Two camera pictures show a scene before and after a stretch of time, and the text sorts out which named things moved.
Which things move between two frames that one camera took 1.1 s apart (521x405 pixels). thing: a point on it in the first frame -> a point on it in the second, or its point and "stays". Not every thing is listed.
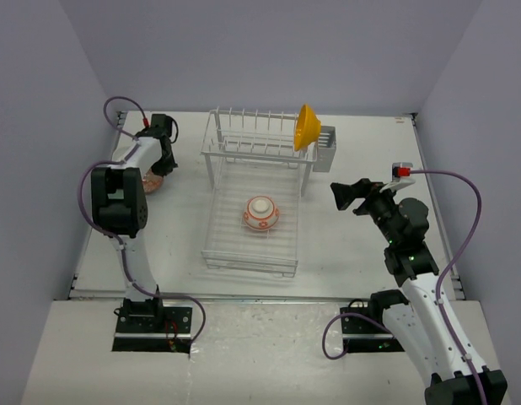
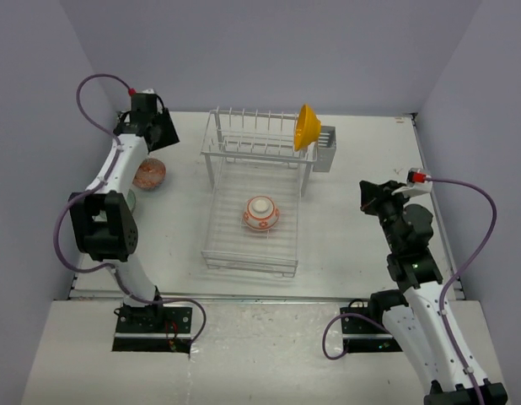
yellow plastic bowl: (308, 127) stays
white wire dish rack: (249, 153) stays
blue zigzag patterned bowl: (152, 182) stays
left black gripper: (163, 170) -> (170, 137)
